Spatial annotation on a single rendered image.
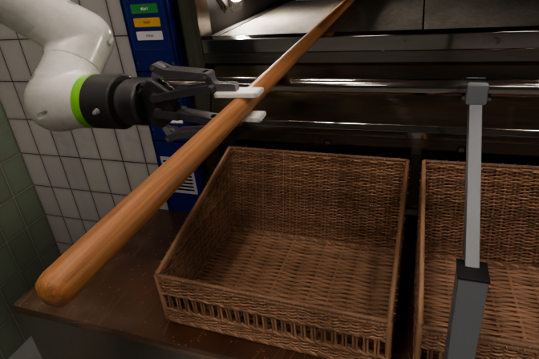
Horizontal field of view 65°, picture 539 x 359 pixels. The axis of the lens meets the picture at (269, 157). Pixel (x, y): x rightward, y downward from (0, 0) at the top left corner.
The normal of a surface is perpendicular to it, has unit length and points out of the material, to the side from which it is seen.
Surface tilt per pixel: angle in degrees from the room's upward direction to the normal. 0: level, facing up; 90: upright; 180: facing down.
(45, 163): 90
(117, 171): 90
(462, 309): 90
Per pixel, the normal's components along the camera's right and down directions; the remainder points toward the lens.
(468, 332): -0.32, 0.44
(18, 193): 0.94, 0.07
